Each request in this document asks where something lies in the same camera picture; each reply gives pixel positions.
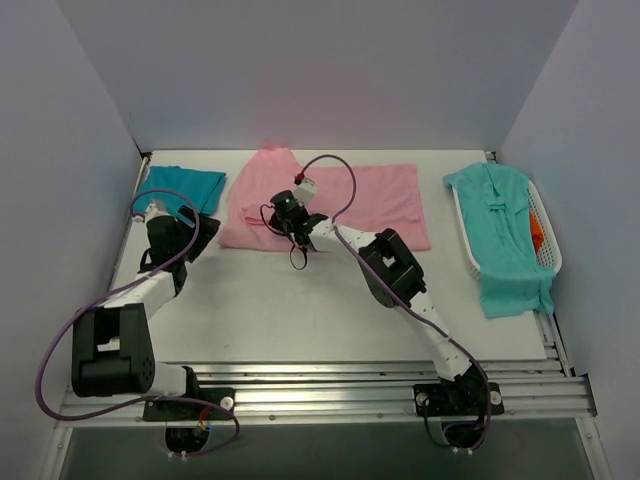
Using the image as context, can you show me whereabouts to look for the white plastic laundry basket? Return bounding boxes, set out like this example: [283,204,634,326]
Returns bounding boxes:
[452,181,562,281]

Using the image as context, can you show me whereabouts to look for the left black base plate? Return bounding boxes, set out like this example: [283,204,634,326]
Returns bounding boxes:
[142,387,236,422]

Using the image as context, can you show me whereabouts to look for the aluminium mounting rail frame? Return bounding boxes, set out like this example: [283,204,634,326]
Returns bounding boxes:
[49,299,599,480]

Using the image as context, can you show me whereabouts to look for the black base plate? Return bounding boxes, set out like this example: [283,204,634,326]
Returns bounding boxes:
[142,387,236,422]
[413,382,505,417]

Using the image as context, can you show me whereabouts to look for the black looped cable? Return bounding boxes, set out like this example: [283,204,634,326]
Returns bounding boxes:
[259,202,314,274]

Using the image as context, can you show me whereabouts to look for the folded teal t-shirt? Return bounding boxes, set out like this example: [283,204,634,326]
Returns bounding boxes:
[132,166,226,216]

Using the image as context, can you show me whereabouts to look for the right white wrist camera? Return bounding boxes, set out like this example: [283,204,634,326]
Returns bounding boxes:
[292,173,317,206]

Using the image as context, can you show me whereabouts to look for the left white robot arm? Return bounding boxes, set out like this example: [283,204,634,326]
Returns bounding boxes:
[71,204,220,419]

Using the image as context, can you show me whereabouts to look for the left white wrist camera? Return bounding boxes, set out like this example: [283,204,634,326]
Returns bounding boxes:
[131,199,170,223]

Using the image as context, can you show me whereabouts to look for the light turquoise t-shirt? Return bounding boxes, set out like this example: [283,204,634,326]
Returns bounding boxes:
[443,163,556,319]

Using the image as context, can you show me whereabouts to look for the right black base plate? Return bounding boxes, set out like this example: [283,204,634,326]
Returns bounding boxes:
[413,382,505,417]

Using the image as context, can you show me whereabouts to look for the pink t-shirt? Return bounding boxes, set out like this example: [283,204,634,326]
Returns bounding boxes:
[218,146,431,252]

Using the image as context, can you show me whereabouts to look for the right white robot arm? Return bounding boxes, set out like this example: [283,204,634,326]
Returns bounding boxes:
[268,190,490,413]

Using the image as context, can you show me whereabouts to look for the orange garment in basket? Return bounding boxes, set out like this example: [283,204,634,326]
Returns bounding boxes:
[529,212,545,252]

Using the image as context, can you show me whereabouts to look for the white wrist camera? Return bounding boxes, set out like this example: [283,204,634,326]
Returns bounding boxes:
[131,199,170,223]
[292,173,317,206]

